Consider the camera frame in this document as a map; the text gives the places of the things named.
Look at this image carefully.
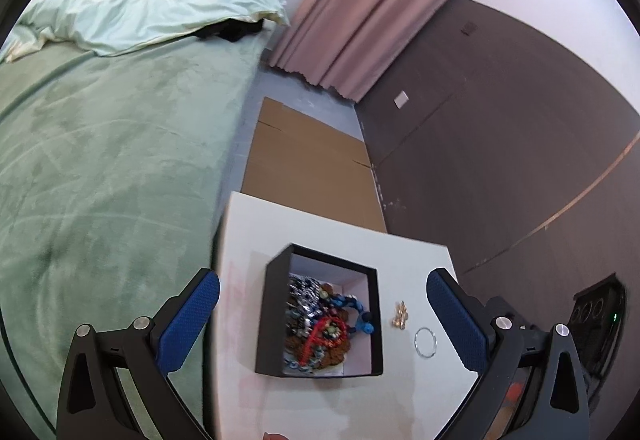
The silver ring bangle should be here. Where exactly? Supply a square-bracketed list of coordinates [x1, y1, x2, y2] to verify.
[413, 326, 437, 359]

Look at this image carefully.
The gold butterfly brooch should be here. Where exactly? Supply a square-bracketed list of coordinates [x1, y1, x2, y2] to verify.
[390, 301, 409, 330]

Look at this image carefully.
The black jewelry box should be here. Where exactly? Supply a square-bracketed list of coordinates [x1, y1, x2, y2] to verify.
[255, 244, 384, 378]

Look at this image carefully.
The black device with buttons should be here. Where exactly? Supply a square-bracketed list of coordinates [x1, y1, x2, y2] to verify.
[568, 274, 626, 414]

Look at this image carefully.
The green bed blanket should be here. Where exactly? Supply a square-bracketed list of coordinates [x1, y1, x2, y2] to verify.
[1, 25, 272, 439]

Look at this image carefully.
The brown cardboard sheet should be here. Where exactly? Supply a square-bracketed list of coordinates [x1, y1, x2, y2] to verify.
[242, 98, 386, 232]

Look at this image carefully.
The pink curtain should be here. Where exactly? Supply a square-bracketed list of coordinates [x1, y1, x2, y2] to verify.
[268, 0, 524, 103]

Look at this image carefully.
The black garment on bed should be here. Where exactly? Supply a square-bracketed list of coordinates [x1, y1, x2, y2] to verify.
[193, 18, 264, 42]

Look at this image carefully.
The pale green duvet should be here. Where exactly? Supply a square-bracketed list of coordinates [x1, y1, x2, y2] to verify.
[1, 0, 288, 62]

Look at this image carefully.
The blue bead necklace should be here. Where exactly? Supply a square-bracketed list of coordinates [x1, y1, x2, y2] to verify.
[326, 294, 377, 336]

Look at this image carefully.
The red bead necklace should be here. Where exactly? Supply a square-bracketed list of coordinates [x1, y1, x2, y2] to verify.
[297, 313, 352, 366]

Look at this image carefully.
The white wall switch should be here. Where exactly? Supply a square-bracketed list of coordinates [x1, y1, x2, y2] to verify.
[394, 91, 409, 110]

